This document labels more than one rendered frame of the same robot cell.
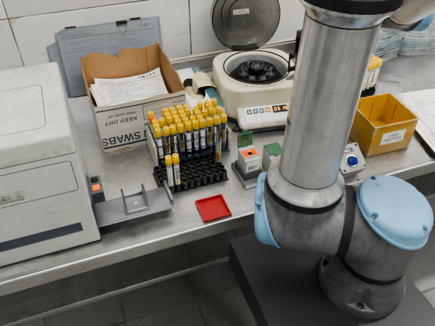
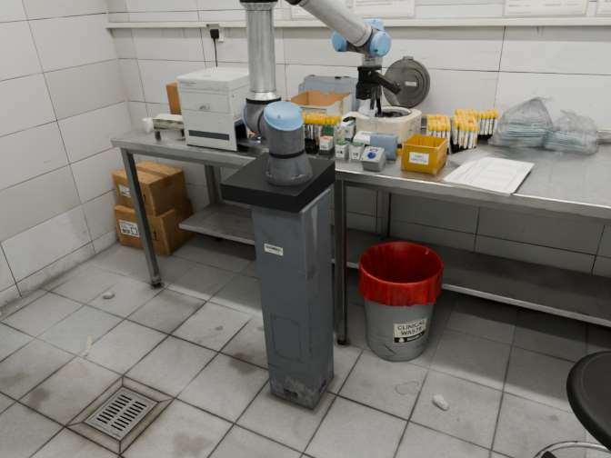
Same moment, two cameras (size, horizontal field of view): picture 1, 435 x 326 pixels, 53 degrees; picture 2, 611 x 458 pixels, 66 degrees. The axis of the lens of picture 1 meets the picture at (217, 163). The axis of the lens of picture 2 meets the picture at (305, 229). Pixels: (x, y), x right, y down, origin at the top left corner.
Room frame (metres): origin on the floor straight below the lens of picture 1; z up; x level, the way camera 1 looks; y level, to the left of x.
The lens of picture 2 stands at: (-0.47, -1.39, 1.50)
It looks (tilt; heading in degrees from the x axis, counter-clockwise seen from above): 28 degrees down; 49
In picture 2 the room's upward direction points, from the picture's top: 3 degrees counter-clockwise
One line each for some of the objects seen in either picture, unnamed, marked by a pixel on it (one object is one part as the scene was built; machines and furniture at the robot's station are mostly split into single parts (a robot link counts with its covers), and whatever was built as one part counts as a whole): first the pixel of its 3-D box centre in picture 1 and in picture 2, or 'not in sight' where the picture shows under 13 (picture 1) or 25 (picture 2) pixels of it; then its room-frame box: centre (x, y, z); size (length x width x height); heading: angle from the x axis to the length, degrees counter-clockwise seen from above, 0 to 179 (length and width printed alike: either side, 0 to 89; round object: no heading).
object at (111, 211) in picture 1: (125, 204); (255, 140); (0.66, 0.20, 0.92); 0.21 x 0.07 x 0.05; 110
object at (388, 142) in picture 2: not in sight; (383, 146); (0.93, -0.27, 0.92); 0.10 x 0.07 x 0.10; 117
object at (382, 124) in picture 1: (378, 124); (424, 154); (0.96, -0.44, 0.93); 0.13 x 0.13 x 0.10; 18
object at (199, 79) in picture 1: (197, 94); (352, 123); (1.11, 0.06, 0.92); 0.24 x 0.12 x 0.10; 20
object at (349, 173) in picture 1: (340, 157); (375, 157); (0.83, -0.31, 0.92); 0.13 x 0.07 x 0.08; 20
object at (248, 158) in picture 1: (248, 162); (325, 145); (0.81, -0.08, 0.92); 0.05 x 0.04 x 0.06; 22
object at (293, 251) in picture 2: not in sight; (297, 301); (0.46, -0.26, 0.44); 0.20 x 0.20 x 0.87; 20
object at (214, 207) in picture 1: (213, 207); not in sight; (0.69, 0.01, 0.88); 0.07 x 0.07 x 0.01; 20
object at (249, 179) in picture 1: (248, 169); (326, 152); (0.81, -0.08, 0.89); 0.09 x 0.05 x 0.04; 22
